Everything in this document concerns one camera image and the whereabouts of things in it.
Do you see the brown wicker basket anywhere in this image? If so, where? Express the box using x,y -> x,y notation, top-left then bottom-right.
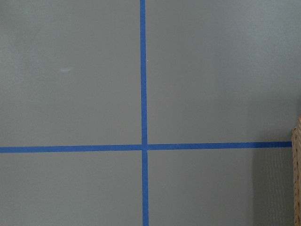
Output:
291,116 -> 301,226

